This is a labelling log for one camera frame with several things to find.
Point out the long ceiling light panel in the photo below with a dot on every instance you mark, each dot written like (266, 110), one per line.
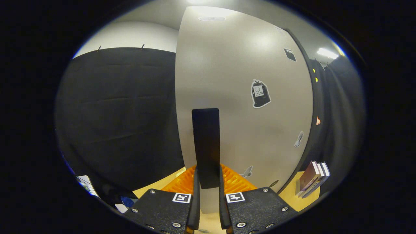
(326, 53)

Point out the black backdrop cloth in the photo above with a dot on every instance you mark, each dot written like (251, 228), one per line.
(120, 113)

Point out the blue object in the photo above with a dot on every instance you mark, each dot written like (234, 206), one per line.
(127, 201)

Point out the white and blue book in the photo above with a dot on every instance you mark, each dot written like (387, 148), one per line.
(326, 170)

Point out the dark grey cabinet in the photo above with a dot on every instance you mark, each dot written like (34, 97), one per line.
(313, 113)

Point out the white paper item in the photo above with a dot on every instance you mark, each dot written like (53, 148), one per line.
(87, 185)

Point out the maroon cover book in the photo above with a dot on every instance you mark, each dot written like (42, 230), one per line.
(308, 177)

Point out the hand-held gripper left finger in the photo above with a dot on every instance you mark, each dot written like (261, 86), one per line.
(196, 208)

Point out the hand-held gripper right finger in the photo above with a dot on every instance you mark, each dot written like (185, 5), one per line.
(223, 208)

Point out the dark spine book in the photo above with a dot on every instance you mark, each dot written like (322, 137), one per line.
(320, 174)

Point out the light grey cabinet door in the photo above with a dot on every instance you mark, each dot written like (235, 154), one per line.
(227, 81)

